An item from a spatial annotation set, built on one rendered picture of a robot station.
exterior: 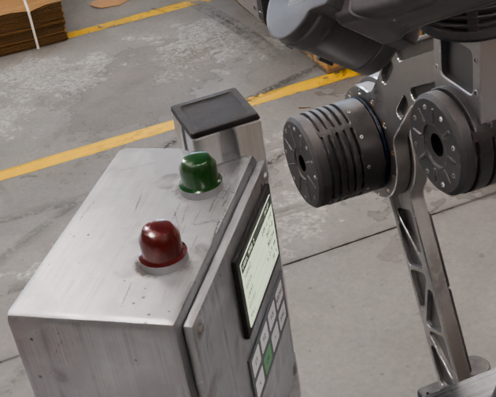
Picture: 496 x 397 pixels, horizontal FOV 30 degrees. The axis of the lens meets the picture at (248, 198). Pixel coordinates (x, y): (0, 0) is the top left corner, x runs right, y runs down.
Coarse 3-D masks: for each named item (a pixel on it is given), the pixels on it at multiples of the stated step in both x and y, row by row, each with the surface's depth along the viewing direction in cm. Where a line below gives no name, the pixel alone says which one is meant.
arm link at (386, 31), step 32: (288, 0) 83; (320, 0) 78; (352, 0) 77; (384, 0) 75; (416, 0) 72; (448, 0) 70; (480, 0) 69; (288, 32) 81; (320, 32) 81; (384, 32) 79; (416, 32) 82; (384, 64) 85
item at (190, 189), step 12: (192, 156) 54; (204, 156) 54; (180, 168) 54; (192, 168) 53; (204, 168) 53; (216, 168) 54; (180, 180) 55; (192, 180) 54; (204, 180) 54; (216, 180) 54; (180, 192) 55; (192, 192) 54; (204, 192) 54; (216, 192) 54
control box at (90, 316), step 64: (128, 192) 56; (256, 192) 56; (64, 256) 51; (128, 256) 50; (192, 256) 49; (64, 320) 47; (128, 320) 46; (192, 320) 46; (64, 384) 49; (128, 384) 48; (192, 384) 48
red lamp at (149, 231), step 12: (144, 228) 48; (156, 228) 48; (168, 228) 48; (144, 240) 48; (156, 240) 48; (168, 240) 48; (180, 240) 49; (144, 252) 48; (156, 252) 48; (168, 252) 48; (180, 252) 49; (144, 264) 48; (156, 264) 48; (168, 264) 48; (180, 264) 48
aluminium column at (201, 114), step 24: (216, 96) 59; (240, 96) 59; (192, 120) 57; (216, 120) 57; (240, 120) 56; (192, 144) 56; (216, 144) 57; (240, 144) 57; (264, 144) 58; (288, 312) 65
